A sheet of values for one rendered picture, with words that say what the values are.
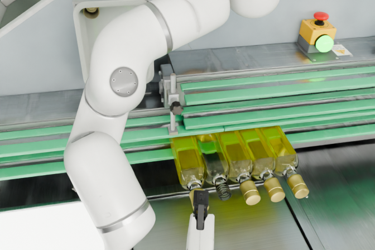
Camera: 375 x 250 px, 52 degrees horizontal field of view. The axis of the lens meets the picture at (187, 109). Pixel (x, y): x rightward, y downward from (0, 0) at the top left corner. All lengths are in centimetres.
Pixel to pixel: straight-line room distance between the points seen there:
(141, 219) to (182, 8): 31
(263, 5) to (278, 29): 45
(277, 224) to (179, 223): 24
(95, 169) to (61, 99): 54
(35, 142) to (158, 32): 50
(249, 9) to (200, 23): 11
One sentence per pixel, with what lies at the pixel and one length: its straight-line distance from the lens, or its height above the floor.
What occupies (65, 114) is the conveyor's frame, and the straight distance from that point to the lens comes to 101.
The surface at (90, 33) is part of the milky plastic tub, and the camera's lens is 99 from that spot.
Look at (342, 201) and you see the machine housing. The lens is 116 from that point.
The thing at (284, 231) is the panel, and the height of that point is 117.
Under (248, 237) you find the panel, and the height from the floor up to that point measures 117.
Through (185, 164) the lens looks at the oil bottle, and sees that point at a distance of 89.
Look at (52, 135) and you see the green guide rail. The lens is 99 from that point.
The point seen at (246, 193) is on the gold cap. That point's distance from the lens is 87.
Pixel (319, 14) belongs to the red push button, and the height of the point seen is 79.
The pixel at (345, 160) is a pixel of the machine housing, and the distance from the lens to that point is 128.
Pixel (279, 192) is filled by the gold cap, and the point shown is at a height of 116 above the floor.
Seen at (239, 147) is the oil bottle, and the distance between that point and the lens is 94.
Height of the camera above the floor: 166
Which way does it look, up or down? 51 degrees down
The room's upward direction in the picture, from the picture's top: 162 degrees clockwise
